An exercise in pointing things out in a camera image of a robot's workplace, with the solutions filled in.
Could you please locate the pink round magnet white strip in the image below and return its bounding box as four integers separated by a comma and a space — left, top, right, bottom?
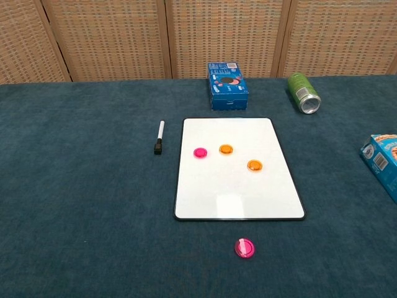
234, 238, 256, 259

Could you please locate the white marker black cap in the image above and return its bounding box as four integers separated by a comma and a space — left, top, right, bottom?
153, 120, 166, 156

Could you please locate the blue Oreo cookie box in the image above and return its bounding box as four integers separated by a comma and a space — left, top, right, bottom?
207, 61, 250, 112

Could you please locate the green drink can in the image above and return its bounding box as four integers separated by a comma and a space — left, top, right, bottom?
287, 72, 322, 115

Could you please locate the woven wicker screen panel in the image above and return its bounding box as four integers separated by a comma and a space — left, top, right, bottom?
33, 0, 173, 83
270, 0, 397, 78
0, 0, 73, 85
163, 0, 293, 80

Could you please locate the dark teal table cloth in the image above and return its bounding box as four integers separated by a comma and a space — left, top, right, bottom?
0, 74, 397, 298

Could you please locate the blue chocolate chip cookie box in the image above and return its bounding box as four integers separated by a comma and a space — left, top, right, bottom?
359, 133, 397, 204

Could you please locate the white rectangular board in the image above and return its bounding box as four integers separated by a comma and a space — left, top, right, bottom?
173, 117, 306, 222

